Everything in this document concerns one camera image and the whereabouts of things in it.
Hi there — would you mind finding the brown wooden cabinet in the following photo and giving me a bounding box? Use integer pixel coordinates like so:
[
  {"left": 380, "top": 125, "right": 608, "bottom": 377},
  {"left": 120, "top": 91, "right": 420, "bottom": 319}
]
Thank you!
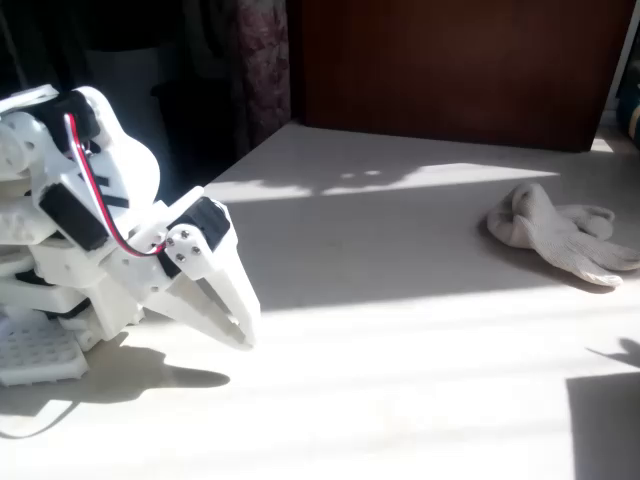
[{"left": 289, "top": 0, "right": 636, "bottom": 154}]

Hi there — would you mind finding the white door frame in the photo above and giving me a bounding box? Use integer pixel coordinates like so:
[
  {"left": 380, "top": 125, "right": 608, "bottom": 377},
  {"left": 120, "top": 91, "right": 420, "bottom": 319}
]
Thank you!
[{"left": 602, "top": 0, "right": 640, "bottom": 126}]

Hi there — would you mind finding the white knitted work glove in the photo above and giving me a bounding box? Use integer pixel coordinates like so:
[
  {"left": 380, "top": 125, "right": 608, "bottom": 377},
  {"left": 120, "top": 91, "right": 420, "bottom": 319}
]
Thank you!
[{"left": 486, "top": 182, "right": 640, "bottom": 289}]

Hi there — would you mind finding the red white black gripper cable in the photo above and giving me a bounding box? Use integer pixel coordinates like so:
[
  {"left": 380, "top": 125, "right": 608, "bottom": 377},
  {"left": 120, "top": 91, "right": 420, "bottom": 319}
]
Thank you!
[{"left": 63, "top": 112, "right": 167, "bottom": 258}]

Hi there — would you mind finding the floral patterned curtain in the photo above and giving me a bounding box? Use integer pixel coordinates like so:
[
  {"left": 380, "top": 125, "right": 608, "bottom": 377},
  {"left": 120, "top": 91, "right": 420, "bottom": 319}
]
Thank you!
[{"left": 233, "top": 0, "right": 292, "bottom": 151}]

